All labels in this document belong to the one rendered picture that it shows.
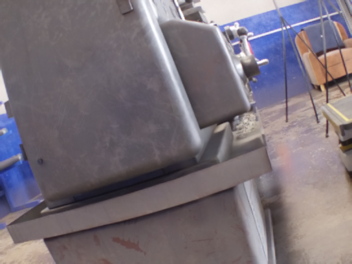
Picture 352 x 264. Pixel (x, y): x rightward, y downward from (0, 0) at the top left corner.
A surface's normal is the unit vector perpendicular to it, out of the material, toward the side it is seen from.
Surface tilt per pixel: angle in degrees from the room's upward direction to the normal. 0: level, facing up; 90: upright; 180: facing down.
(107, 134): 90
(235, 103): 90
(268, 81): 90
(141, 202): 90
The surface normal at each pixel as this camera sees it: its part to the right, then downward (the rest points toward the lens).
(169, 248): -0.15, 0.14
